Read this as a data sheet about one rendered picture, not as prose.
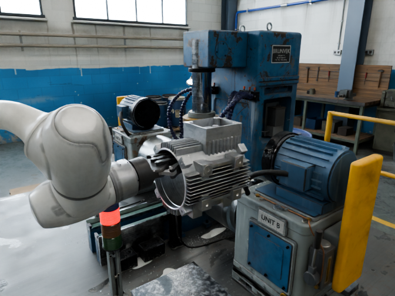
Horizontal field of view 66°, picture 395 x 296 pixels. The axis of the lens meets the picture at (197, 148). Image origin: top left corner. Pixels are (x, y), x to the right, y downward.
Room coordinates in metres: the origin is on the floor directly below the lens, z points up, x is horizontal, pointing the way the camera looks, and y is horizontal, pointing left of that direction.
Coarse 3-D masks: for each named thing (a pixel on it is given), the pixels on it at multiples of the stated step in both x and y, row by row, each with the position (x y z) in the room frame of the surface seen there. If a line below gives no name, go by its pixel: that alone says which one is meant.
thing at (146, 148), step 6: (150, 138) 1.68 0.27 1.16; (156, 138) 1.66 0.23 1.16; (162, 138) 1.65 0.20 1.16; (168, 138) 1.67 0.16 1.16; (144, 144) 1.64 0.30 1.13; (150, 144) 1.61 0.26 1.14; (144, 150) 1.61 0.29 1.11; (150, 150) 1.57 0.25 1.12; (138, 156) 1.63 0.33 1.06; (144, 156) 1.58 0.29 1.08
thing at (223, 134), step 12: (192, 120) 0.81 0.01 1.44; (204, 120) 0.84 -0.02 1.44; (216, 120) 0.85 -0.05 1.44; (228, 120) 0.83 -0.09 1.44; (192, 132) 0.77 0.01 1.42; (204, 132) 0.73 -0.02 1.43; (216, 132) 0.74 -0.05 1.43; (228, 132) 0.76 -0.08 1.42; (240, 132) 0.79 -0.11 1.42; (204, 144) 0.73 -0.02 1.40; (216, 144) 0.74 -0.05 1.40; (228, 144) 0.76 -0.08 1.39
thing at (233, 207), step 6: (252, 180) 1.08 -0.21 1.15; (258, 180) 1.08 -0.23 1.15; (264, 180) 1.10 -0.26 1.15; (234, 204) 1.02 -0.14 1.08; (210, 210) 1.11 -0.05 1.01; (216, 210) 1.07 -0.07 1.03; (222, 210) 1.05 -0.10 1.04; (228, 210) 1.03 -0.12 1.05; (234, 210) 1.01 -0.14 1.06; (210, 216) 1.14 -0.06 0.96; (216, 216) 1.08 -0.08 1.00; (222, 216) 1.05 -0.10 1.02; (228, 216) 1.03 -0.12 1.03; (234, 216) 1.01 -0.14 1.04; (222, 222) 1.06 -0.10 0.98; (228, 222) 1.03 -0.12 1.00; (234, 222) 1.01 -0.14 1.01; (234, 228) 1.05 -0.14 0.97
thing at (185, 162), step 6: (156, 144) 0.76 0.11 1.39; (240, 144) 0.77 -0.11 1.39; (156, 150) 0.76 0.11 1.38; (240, 150) 0.76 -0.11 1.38; (246, 150) 0.77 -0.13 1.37; (186, 156) 0.67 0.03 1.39; (180, 162) 0.67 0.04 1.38; (186, 162) 0.66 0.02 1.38; (186, 168) 0.67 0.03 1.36; (156, 192) 0.77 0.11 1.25; (180, 210) 0.67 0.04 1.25; (186, 210) 0.66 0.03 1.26
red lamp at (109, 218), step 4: (104, 212) 0.82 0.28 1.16; (108, 212) 0.82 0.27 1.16; (112, 212) 0.82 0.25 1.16; (116, 212) 0.83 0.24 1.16; (100, 216) 0.83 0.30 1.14; (104, 216) 0.81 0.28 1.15; (108, 216) 0.81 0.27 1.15; (112, 216) 0.82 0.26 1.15; (116, 216) 0.83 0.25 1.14; (100, 220) 0.83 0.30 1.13; (104, 220) 0.81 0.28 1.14; (108, 220) 0.81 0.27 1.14; (112, 220) 0.82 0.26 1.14; (116, 220) 0.83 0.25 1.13; (104, 224) 0.82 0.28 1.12; (108, 224) 0.81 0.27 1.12; (112, 224) 0.82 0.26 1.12
